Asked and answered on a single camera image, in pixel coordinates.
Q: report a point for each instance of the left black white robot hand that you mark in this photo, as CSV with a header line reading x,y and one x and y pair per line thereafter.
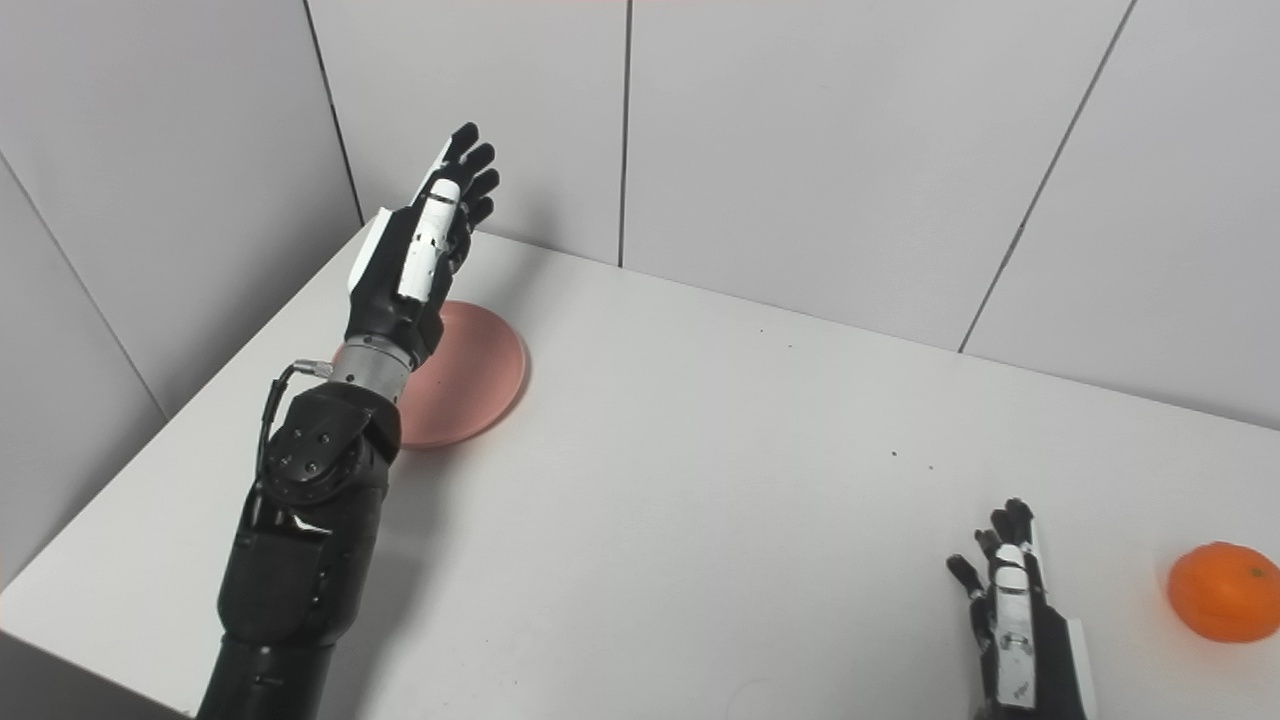
x,y
420,250

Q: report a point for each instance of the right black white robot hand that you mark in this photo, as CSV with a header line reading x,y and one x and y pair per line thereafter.
x,y
1020,640

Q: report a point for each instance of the pink round plate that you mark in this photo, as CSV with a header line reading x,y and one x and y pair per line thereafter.
x,y
470,375

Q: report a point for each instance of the orange fruit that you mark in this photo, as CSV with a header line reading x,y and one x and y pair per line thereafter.
x,y
1226,592

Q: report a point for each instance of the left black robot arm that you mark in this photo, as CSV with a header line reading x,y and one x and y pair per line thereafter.
x,y
300,520

